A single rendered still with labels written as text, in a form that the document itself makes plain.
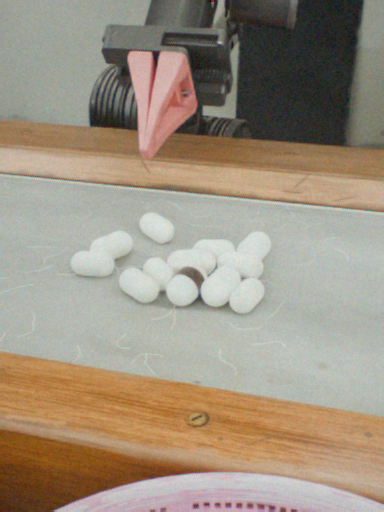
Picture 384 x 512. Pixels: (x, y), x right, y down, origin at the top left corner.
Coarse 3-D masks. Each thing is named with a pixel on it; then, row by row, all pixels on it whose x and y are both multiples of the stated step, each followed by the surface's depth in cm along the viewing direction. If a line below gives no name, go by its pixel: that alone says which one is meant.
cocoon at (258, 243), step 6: (252, 234) 49; (258, 234) 49; (264, 234) 49; (246, 240) 48; (252, 240) 48; (258, 240) 48; (264, 240) 48; (240, 246) 48; (246, 246) 47; (252, 246) 47; (258, 246) 48; (264, 246) 48; (270, 246) 49; (240, 252) 48; (246, 252) 47; (252, 252) 47; (258, 252) 47; (264, 252) 48
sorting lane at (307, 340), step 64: (0, 192) 62; (64, 192) 62; (128, 192) 62; (0, 256) 50; (64, 256) 50; (128, 256) 50; (320, 256) 50; (0, 320) 42; (64, 320) 42; (128, 320) 42; (192, 320) 42; (256, 320) 42; (320, 320) 42; (256, 384) 36; (320, 384) 36
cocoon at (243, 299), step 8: (248, 280) 43; (256, 280) 43; (240, 288) 42; (248, 288) 42; (256, 288) 43; (232, 296) 42; (240, 296) 42; (248, 296) 42; (256, 296) 42; (232, 304) 42; (240, 304) 42; (248, 304) 42; (240, 312) 42
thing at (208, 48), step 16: (160, 0) 51; (176, 0) 51; (192, 0) 51; (160, 16) 50; (176, 16) 50; (192, 16) 50; (208, 16) 52; (176, 32) 49; (192, 32) 48; (208, 32) 48; (224, 32) 48; (192, 48) 49; (208, 48) 49; (224, 48) 48; (192, 64) 52; (208, 64) 51; (224, 64) 51; (128, 80) 55
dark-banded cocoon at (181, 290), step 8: (176, 280) 43; (184, 280) 43; (192, 280) 43; (168, 288) 43; (176, 288) 42; (184, 288) 42; (192, 288) 43; (168, 296) 43; (176, 296) 42; (184, 296) 42; (192, 296) 43; (176, 304) 43; (184, 304) 43
